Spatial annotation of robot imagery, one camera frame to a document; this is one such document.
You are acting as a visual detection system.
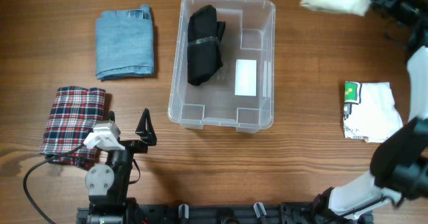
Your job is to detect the white label in container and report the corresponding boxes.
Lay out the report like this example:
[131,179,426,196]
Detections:
[235,60,257,96]

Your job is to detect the black garment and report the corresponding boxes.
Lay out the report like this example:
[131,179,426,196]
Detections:
[187,5,226,86]

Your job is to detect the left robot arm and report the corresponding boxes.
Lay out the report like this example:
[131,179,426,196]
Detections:
[76,108,156,224]

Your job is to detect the folded blue denim jeans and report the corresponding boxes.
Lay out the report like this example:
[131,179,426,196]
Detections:
[96,5,154,80]

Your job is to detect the black camera cable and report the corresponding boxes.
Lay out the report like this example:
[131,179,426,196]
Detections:
[22,142,86,224]

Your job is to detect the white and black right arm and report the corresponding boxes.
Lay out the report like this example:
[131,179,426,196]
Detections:
[284,0,427,223]

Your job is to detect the white shirt with green print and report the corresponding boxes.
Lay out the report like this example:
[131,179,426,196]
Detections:
[343,81,403,143]

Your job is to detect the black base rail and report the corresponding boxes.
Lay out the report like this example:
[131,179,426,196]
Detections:
[76,202,374,224]

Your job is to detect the folded red plaid shirt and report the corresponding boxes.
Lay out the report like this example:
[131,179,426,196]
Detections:
[38,86,106,158]

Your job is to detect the clear plastic storage container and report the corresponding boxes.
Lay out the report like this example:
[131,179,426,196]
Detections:
[168,0,276,133]

